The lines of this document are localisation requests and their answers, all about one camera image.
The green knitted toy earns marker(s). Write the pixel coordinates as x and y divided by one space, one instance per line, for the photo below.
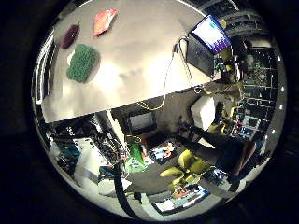
82 63

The red plush steak toy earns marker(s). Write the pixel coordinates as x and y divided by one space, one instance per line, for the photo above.
104 21

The maroon plush toy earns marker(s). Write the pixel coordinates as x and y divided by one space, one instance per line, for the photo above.
70 36

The black framed monitor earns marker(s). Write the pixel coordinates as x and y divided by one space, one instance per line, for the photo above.
141 122

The colourful printed poster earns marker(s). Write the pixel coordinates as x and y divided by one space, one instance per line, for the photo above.
163 152

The green plastic bag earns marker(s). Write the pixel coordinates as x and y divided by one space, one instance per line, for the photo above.
135 158

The white foam box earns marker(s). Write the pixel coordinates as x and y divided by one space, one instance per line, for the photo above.
203 112

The black device with white lettering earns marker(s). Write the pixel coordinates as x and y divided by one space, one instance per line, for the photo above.
74 129

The person in dark clothes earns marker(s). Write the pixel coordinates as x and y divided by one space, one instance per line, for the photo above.
224 149

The open black laptop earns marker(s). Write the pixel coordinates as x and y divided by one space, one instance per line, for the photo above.
205 42

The teal box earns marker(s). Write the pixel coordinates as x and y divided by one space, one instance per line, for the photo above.
69 153

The metal storage shelf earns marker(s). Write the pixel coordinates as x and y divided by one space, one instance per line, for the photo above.
257 93

